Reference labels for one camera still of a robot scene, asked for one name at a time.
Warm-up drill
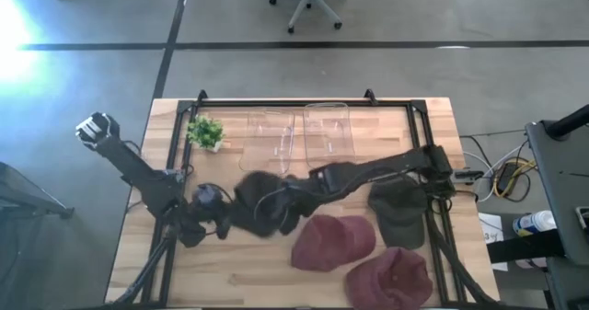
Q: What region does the dark green cap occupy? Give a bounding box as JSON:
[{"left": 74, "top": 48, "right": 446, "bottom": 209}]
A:
[
  {"left": 229, "top": 170, "right": 295, "bottom": 238},
  {"left": 367, "top": 176, "right": 429, "bottom": 250}
]

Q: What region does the maroon cap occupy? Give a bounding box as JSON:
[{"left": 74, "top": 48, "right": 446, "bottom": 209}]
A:
[
  {"left": 290, "top": 214, "right": 377, "bottom": 273},
  {"left": 344, "top": 247, "right": 434, "bottom": 310}
]

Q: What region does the black floor cable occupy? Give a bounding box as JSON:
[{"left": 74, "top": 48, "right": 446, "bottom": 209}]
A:
[{"left": 459, "top": 129, "right": 528, "bottom": 164}]

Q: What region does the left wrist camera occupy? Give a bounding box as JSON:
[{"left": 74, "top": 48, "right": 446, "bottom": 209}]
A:
[{"left": 191, "top": 184, "right": 223, "bottom": 210}]

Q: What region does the green plant in white pot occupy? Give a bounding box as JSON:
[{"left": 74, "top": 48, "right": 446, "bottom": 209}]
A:
[{"left": 186, "top": 115, "right": 225, "bottom": 154}]

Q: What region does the white canister with blue label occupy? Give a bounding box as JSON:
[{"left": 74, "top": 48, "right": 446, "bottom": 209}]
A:
[{"left": 512, "top": 210, "right": 558, "bottom": 237}]

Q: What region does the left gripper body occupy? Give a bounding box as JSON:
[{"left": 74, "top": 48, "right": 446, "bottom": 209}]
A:
[{"left": 178, "top": 203, "right": 231, "bottom": 249}]

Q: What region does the black pole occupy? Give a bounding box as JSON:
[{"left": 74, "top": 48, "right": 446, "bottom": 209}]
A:
[{"left": 547, "top": 103, "right": 589, "bottom": 139}]

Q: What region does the white paper sheet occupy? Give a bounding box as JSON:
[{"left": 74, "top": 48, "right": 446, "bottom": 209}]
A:
[{"left": 478, "top": 212, "right": 510, "bottom": 272}]

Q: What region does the yellow cable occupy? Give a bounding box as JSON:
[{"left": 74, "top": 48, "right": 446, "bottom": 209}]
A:
[{"left": 491, "top": 159, "right": 538, "bottom": 200}]

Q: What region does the white cable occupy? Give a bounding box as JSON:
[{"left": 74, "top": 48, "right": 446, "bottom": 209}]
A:
[{"left": 462, "top": 140, "right": 529, "bottom": 204}]

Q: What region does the grey cart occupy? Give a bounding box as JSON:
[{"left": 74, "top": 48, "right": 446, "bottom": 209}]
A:
[{"left": 525, "top": 119, "right": 589, "bottom": 310}]

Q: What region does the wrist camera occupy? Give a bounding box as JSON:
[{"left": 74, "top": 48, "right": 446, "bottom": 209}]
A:
[
  {"left": 191, "top": 184, "right": 223, "bottom": 210},
  {"left": 319, "top": 166, "right": 342, "bottom": 185}
]

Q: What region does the dark side table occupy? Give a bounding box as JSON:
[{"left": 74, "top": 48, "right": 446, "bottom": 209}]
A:
[{"left": 0, "top": 161, "right": 75, "bottom": 310}]

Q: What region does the black metal table frame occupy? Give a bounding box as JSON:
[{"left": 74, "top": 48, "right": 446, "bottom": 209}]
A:
[{"left": 110, "top": 88, "right": 499, "bottom": 309}]

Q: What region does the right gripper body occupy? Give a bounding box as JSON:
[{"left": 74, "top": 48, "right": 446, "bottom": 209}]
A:
[{"left": 280, "top": 180, "right": 341, "bottom": 217}]

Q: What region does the clear plastic bin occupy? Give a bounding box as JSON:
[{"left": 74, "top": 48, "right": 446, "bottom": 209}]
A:
[
  {"left": 238, "top": 106, "right": 295, "bottom": 176},
  {"left": 302, "top": 101, "right": 358, "bottom": 171}
]

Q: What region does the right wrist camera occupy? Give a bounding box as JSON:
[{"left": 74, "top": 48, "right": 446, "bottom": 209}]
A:
[{"left": 319, "top": 166, "right": 342, "bottom": 185}]

